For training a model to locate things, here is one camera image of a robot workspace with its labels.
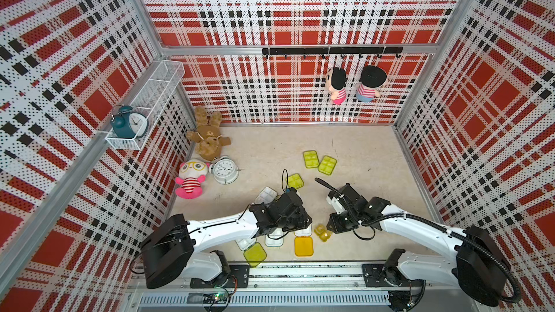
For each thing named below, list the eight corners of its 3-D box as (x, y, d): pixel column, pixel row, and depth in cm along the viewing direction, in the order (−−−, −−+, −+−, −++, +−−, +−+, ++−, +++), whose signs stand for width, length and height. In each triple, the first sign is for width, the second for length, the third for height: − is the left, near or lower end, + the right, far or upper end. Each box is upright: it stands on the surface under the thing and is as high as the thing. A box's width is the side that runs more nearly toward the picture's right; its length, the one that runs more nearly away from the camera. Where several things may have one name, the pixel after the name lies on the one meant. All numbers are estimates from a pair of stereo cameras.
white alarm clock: (208, 185, 99) (205, 179, 95) (214, 161, 108) (212, 155, 104) (238, 185, 99) (235, 179, 95) (242, 161, 108) (240, 155, 104)
